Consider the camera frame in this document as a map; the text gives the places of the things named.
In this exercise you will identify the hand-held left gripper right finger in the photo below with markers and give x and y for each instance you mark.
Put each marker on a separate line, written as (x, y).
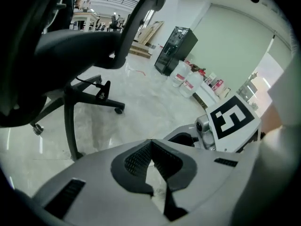
(185, 173)

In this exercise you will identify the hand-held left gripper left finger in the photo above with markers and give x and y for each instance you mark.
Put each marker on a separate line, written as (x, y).
(118, 171)

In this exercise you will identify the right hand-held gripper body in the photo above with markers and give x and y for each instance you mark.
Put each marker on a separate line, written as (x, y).
(235, 119)

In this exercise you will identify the person's right forearm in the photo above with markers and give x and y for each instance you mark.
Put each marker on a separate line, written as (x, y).
(270, 119)

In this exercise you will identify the red and white box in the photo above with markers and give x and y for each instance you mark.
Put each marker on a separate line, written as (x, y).
(217, 83)

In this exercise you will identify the clear water jug red label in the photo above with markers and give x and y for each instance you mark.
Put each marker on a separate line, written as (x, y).
(191, 83)
(179, 73)

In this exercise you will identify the black glass-door cabinet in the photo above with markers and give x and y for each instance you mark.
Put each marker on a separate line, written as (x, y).
(175, 48)

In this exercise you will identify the low wooden pallet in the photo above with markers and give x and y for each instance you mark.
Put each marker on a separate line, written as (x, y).
(140, 49)

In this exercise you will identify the leaning wooden board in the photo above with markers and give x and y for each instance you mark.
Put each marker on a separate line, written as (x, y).
(152, 30)

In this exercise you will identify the black background office chair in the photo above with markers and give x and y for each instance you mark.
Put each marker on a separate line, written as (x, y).
(115, 23)

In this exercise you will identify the white table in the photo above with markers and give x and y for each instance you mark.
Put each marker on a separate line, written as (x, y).
(85, 16)

